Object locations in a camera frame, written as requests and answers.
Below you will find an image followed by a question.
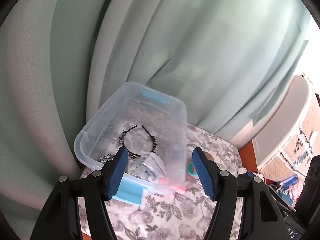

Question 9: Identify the black white leopard scrunchie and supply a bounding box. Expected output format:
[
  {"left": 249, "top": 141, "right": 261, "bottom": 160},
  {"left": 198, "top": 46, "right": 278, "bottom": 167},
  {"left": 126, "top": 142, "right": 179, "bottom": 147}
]
[{"left": 98, "top": 153, "right": 114, "bottom": 165}]

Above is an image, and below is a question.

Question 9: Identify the black studded headband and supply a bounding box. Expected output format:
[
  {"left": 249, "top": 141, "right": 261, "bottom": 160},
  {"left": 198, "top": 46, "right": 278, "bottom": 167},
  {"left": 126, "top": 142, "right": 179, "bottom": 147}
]
[{"left": 119, "top": 124, "right": 158, "bottom": 160}]

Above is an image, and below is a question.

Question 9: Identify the white paper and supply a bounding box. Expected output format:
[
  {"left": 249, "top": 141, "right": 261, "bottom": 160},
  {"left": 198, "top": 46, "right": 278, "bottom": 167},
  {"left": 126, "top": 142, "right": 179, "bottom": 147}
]
[{"left": 127, "top": 152, "right": 166, "bottom": 184}]

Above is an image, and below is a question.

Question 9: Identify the pink hair roller pair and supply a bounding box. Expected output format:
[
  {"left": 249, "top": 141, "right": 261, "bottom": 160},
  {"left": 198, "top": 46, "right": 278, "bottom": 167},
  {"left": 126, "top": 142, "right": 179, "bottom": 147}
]
[{"left": 159, "top": 177, "right": 187, "bottom": 194}]

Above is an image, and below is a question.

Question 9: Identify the clear plastic storage bin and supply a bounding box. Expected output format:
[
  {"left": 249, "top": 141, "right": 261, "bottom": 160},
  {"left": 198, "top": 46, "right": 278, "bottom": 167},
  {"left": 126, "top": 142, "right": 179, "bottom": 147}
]
[{"left": 74, "top": 82, "right": 187, "bottom": 205}]

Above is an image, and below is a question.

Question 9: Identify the brown packing tape roll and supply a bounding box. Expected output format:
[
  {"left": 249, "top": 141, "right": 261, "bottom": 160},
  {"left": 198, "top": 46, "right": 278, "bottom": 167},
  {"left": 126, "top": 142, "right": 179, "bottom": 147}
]
[{"left": 199, "top": 151, "right": 214, "bottom": 163}]

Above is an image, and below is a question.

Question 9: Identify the floral grey table cloth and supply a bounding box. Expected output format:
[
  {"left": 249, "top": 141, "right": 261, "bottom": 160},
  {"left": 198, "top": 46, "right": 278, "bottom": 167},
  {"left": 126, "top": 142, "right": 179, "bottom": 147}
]
[{"left": 106, "top": 124, "right": 242, "bottom": 239}]

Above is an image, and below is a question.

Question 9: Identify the white appliance with lace cover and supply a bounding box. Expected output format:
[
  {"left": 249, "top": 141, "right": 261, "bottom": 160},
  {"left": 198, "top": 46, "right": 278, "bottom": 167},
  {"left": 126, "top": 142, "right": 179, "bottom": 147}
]
[{"left": 252, "top": 75, "right": 319, "bottom": 181}]

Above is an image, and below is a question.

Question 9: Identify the green curtain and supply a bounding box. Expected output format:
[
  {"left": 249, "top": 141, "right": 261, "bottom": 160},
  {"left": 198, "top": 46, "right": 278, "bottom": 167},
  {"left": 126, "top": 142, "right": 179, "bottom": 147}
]
[{"left": 1, "top": 0, "right": 311, "bottom": 239}]

